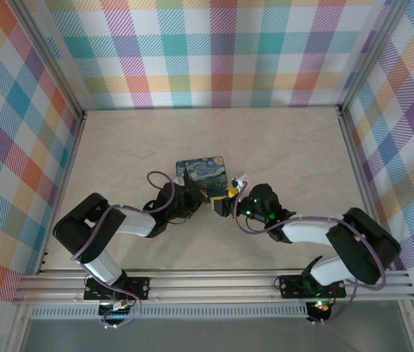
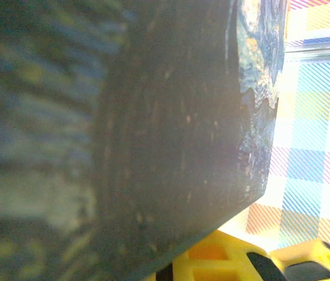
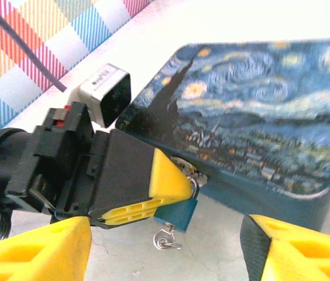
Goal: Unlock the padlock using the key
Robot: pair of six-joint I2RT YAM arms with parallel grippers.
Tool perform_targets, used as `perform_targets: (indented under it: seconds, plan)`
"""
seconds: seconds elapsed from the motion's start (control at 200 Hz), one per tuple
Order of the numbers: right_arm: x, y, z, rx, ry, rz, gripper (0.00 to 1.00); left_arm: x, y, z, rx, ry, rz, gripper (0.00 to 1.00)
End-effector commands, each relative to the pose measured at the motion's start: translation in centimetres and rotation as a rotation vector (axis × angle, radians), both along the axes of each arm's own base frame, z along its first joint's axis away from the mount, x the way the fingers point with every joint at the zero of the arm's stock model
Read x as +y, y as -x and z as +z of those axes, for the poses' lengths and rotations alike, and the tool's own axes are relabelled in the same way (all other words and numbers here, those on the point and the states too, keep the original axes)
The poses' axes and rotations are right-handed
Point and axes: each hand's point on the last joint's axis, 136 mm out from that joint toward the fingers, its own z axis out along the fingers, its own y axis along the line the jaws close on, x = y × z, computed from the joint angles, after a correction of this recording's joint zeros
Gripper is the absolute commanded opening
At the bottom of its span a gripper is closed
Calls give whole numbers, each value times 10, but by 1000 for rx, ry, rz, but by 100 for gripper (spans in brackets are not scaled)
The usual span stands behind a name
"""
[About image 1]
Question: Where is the starry night painting card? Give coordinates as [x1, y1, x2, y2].
[175, 155, 230, 199]

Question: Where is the long aluminium base rail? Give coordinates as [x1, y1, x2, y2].
[11, 268, 414, 307]

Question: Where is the slotted grey cable duct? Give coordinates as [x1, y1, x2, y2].
[30, 306, 311, 320]

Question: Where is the aluminium corner post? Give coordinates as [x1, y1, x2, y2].
[338, 0, 409, 116]
[18, 0, 88, 116]

